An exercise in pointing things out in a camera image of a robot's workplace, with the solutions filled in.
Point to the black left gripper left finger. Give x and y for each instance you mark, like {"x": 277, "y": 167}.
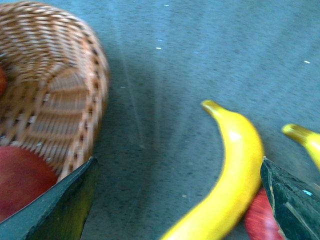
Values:
{"x": 58, "y": 214}

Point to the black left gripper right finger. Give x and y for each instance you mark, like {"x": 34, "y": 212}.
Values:
{"x": 295, "y": 204}

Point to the red apple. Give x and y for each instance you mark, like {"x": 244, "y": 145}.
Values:
{"x": 24, "y": 176}
{"x": 259, "y": 221}

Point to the yellow banana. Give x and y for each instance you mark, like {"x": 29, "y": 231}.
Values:
{"x": 309, "y": 139}
{"x": 221, "y": 210}

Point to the wicker basket on left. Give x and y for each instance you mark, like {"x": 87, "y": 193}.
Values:
{"x": 58, "y": 82}

